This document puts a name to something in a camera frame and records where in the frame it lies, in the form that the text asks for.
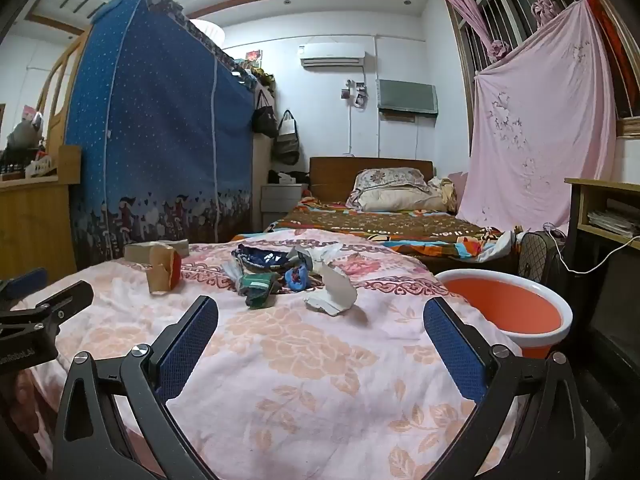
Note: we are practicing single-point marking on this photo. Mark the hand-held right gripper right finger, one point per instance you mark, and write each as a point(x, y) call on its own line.
point(457, 350)

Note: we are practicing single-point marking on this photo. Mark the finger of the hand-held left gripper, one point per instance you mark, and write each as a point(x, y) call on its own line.
point(65, 300)
point(27, 280)

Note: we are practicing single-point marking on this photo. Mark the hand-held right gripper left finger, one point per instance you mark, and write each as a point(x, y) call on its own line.
point(187, 345)

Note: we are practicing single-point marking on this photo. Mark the orange basin with white rim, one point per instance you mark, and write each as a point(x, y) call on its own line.
point(500, 300)

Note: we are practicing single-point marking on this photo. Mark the brown cardboard box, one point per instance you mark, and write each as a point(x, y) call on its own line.
point(162, 270)

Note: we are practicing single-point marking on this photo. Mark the green packet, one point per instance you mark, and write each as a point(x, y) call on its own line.
point(260, 292)

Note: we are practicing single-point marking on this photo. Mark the dark blue wrapper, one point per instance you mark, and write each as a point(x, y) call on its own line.
point(265, 258)

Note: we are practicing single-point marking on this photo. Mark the small blue wrapper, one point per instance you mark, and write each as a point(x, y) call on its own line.
point(297, 278)

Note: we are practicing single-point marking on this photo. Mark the torn white paper carton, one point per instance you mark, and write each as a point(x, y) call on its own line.
point(335, 290)

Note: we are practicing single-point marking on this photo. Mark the grey wrapper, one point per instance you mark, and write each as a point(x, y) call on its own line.
point(312, 255)

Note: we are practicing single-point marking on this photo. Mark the wooden dresser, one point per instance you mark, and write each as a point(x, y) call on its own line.
point(30, 220)

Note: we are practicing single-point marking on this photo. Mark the brown tissue pack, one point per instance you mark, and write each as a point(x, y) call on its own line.
point(140, 252)

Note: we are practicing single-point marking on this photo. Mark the small white basket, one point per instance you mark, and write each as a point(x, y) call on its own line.
point(40, 167)

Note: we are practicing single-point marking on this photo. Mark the pink floral blanket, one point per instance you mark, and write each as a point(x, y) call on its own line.
point(300, 360)

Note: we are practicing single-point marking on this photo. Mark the checkered suitcase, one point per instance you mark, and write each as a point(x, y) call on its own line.
point(537, 255)

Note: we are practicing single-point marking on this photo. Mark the colourful cartoon bedsheet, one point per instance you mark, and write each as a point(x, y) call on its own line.
point(400, 222)

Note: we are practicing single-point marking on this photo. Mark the yellow crumpled cloth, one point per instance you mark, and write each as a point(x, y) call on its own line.
point(448, 192)

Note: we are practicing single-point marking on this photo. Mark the white nightstand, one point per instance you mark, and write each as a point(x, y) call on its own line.
point(280, 205)

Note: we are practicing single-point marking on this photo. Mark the floral pillow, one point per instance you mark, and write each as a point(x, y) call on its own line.
point(395, 190)

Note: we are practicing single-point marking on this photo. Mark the blue fabric wardrobe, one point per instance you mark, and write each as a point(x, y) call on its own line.
point(150, 135)

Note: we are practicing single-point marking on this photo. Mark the dark clothes pile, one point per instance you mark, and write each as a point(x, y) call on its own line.
point(295, 176)

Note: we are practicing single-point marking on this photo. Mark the stack of papers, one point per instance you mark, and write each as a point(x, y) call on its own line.
point(612, 220)

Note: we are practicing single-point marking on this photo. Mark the wooden bed headboard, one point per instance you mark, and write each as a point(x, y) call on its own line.
point(340, 175)

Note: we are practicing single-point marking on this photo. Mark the wooden desk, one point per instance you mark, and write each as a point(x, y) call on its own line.
point(600, 181)

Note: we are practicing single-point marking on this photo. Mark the grey tote bag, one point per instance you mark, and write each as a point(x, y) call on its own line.
point(286, 145)

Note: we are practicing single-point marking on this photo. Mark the pink hung sheet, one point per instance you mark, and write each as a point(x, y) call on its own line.
point(540, 135)

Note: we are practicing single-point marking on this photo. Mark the black handbag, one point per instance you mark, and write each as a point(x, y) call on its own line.
point(263, 120)

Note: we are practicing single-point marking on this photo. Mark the red flower picture box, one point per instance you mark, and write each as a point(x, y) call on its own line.
point(254, 56)

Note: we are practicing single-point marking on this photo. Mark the white round basket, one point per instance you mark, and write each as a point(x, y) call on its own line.
point(207, 32)

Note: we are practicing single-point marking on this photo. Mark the white air conditioner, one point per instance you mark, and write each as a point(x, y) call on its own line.
point(332, 52)

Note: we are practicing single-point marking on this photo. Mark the red cloth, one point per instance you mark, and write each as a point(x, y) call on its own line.
point(607, 35)

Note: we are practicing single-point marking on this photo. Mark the wall television with green cover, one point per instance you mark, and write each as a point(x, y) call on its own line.
point(407, 95)

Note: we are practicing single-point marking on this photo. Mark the wall socket with plugs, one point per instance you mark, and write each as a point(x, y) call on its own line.
point(356, 94)

